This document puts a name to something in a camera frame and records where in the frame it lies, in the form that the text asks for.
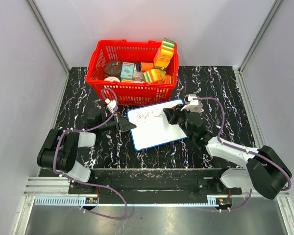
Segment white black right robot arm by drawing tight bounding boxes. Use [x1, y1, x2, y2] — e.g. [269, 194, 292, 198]
[163, 103, 292, 199]

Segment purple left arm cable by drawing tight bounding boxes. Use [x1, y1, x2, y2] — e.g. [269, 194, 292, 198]
[52, 88, 129, 220]

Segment white round lid tub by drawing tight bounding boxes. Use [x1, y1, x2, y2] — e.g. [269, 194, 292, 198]
[104, 76, 120, 82]

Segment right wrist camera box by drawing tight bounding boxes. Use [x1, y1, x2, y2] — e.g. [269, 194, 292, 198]
[181, 94, 203, 113]

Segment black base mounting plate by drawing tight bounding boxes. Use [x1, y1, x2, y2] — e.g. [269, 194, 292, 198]
[68, 168, 243, 204]

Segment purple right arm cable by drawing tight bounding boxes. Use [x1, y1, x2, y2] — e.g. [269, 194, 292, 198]
[192, 96, 293, 212]

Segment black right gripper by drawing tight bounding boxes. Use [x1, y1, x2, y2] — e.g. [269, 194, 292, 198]
[164, 104, 195, 140]

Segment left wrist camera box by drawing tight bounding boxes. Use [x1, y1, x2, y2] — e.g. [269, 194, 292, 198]
[105, 98, 117, 114]

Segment tall orange sponge box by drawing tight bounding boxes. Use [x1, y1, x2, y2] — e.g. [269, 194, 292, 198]
[153, 38, 176, 68]

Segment lying orange sponge box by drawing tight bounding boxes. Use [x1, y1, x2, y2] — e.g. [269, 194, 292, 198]
[142, 69, 167, 83]

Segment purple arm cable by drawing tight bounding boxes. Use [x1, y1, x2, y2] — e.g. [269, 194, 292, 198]
[52, 88, 129, 220]
[192, 96, 293, 212]

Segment white whiteboard blue frame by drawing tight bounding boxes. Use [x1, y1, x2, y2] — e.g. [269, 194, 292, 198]
[127, 99, 187, 151]

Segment orange blue can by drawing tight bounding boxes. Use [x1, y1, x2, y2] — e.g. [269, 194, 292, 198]
[136, 62, 154, 72]

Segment brown round bread pack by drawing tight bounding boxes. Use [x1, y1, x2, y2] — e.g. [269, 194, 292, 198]
[104, 60, 122, 77]

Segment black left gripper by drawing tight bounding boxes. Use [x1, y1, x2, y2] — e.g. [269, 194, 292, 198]
[98, 112, 136, 133]

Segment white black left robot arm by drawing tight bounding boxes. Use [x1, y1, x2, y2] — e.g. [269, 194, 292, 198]
[37, 113, 137, 194]

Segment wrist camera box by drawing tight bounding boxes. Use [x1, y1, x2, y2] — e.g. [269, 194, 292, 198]
[181, 94, 203, 113]
[105, 98, 117, 114]

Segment teal small box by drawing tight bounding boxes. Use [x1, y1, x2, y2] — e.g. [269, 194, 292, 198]
[120, 62, 135, 80]

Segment red plastic shopping basket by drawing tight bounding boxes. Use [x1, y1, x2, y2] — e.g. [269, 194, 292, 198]
[86, 39, 179, 106]

